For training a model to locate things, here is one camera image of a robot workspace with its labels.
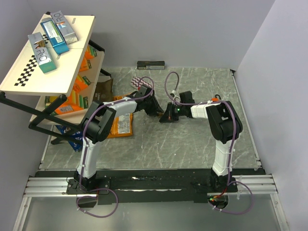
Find orange boxes on shelf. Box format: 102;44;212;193
51;45;97;116

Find beige folding shelf rack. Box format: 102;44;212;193
0;13;104;145

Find pink wavy sponge pad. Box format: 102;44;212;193
130;77;152;90

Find silver teal box front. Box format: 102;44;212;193
28;32;56;73

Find silver box near back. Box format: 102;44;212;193
51;11;78;45

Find aluminium rail frame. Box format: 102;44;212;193
22;169;289;231

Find brown coffee bag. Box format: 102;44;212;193
91;78;114;103

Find orange snack bag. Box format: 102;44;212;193
107;95;134;139

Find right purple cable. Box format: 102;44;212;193
164;71;255;215

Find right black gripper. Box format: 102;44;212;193
160;102;186;122

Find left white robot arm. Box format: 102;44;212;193
74;85;163;193

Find black rectangular box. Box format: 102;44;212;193
137;61;166;70

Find blue carton box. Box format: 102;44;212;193
40;18;69;55

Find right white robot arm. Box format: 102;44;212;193
159;91;243;192

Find orange black padlock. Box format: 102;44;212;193
211;94;221;102

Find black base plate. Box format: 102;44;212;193
66;168;238;205

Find blue snack bag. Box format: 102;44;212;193
55;125;83;152

